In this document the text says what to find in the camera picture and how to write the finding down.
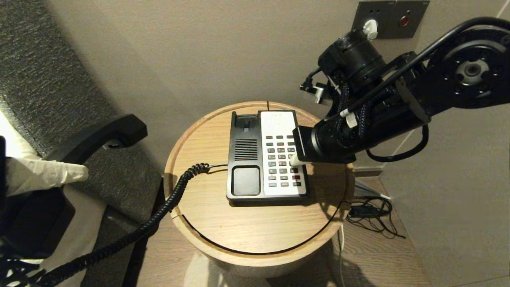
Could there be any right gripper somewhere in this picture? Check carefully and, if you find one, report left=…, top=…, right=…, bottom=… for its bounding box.
left=289, top=118, right=360, bottom=167

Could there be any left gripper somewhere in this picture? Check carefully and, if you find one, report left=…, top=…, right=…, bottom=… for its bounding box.
left=0, top=136, right=89, bottom=200

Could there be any black telephone handset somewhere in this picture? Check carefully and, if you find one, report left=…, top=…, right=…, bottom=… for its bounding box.
left=0, top=114, right=148, bottom=258

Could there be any white pillow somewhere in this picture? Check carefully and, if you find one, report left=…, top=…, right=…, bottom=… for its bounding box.
left=0, top=111, right=41, bottom=161

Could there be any black and white desk telephone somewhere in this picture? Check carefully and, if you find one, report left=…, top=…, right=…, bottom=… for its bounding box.
left=226, top=110, right=311, bottom=206

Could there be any round wooden side table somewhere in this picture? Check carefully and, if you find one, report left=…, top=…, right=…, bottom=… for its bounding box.
left=163, top=100, right=355, bottom=278

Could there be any grey fabric headboard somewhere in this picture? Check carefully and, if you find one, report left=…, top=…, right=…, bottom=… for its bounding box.
left=0, top=0, right=165, bottom=224

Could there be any white plug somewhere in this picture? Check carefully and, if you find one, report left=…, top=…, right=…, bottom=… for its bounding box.
left=362, top=19, right=379, bottom=40

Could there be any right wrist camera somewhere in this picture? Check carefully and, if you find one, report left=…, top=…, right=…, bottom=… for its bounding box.
left=300, top=69, right=339, bottom=105

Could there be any black cable bundle on floor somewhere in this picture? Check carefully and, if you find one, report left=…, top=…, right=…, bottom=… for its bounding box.
left=344, top=195, right=406, bottom=240

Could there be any white cable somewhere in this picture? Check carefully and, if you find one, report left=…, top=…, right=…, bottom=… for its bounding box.
left=337, top=223, right=346, bottom=287

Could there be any black coiled telephone cord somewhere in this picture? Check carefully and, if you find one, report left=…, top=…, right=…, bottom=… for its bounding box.
left=0, top=162, right=229, bottom=287

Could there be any grey metal wall socket plate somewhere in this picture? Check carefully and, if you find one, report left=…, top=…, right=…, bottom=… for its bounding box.
left=351, top=0, right=430, bottom=40

